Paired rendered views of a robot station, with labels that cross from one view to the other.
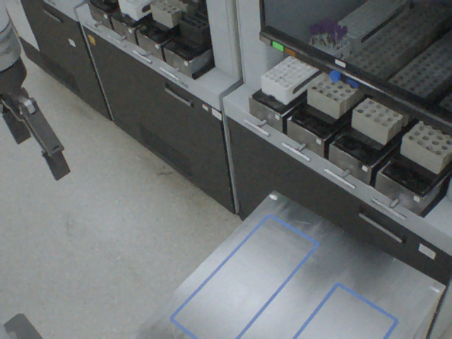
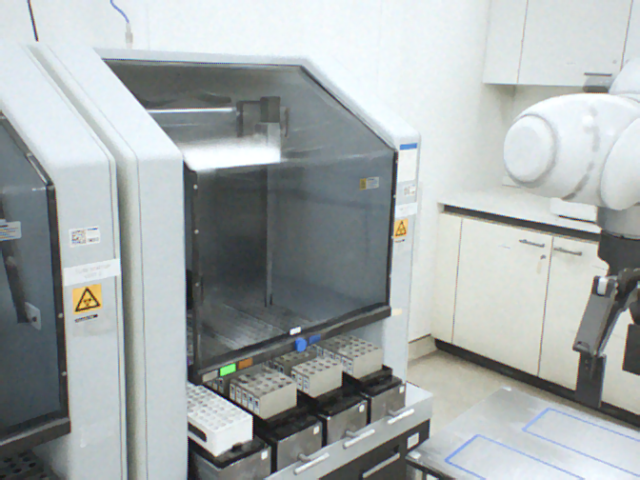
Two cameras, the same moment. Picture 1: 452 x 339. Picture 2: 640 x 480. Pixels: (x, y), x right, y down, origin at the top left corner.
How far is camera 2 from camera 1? 170 cm
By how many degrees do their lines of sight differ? 83
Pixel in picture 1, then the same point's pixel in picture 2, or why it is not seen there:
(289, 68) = (208, 411)
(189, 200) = not seen: outside the picture
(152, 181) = not seen: outside the picture
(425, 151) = (370, 354)
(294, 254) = (496, 449)
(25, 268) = not seen: outside the picture
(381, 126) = (335, 367)
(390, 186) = (383, 401)
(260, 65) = (179, 438)
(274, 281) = (535, 465)
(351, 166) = (350, 422)
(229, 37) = (119, 442)
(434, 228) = (415, 405)
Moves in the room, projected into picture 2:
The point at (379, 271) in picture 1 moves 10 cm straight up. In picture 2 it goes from (500, 409) to (503, 369)
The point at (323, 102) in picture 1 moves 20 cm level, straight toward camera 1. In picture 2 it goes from (279, 397) to (367, 406)
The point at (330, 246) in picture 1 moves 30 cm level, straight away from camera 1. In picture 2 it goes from (479, 428) to (346, 410)
